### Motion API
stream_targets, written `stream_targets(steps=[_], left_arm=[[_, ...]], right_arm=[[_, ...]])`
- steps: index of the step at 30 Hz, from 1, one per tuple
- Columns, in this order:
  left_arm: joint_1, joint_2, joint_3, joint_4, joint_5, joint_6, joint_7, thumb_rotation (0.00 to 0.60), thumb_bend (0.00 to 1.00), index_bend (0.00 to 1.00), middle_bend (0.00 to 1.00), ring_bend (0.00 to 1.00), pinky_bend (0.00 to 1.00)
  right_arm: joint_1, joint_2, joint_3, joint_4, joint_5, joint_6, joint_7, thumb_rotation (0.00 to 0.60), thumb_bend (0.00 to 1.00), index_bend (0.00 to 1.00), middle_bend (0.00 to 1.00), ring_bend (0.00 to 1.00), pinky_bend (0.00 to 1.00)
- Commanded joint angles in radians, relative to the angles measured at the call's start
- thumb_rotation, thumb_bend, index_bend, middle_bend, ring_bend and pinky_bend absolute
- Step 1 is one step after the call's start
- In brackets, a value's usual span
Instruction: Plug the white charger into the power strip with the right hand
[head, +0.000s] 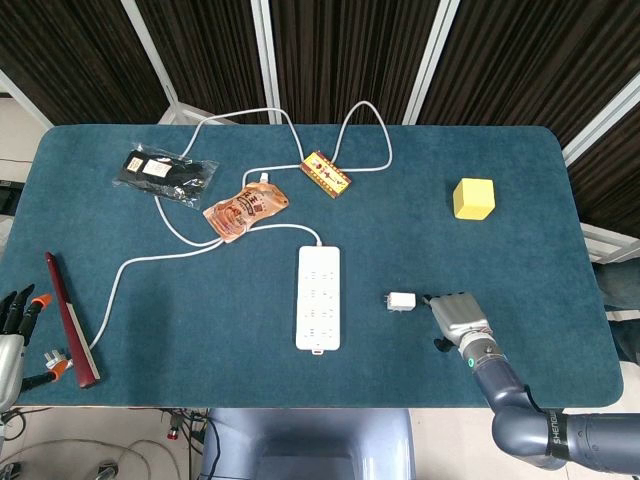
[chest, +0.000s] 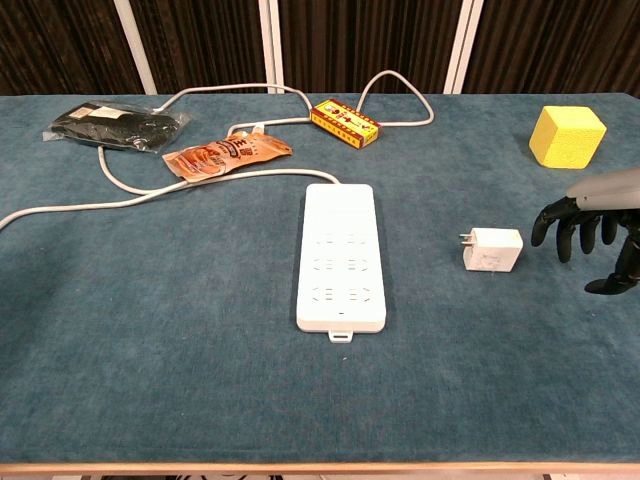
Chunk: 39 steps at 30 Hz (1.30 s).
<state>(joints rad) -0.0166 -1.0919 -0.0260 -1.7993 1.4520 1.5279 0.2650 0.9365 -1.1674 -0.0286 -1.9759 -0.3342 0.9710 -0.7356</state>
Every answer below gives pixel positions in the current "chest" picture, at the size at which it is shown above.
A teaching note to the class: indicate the black item in clear bag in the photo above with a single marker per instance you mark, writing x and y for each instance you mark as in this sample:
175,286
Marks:
110,127

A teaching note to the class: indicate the yellow foam cube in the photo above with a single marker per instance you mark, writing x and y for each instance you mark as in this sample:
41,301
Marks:
565,140

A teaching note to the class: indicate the red yellow small box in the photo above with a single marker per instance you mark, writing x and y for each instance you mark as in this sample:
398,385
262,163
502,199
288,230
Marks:
345,122

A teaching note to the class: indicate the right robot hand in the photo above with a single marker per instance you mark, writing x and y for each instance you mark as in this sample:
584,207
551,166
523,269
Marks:
610,195

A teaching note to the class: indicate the white partition post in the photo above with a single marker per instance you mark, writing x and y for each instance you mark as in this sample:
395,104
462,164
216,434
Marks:
462,45
271,45
135,45

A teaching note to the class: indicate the teal velvet tablecloth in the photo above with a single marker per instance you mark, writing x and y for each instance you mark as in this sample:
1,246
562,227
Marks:
150,325

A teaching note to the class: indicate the orange snack pouch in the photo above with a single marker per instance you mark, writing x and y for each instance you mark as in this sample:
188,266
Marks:
225,155

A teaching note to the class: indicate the white power strip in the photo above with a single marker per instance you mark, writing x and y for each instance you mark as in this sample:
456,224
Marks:
340,225

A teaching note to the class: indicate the white power adapter plug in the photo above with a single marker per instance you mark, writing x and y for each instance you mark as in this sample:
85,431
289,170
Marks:
495,250

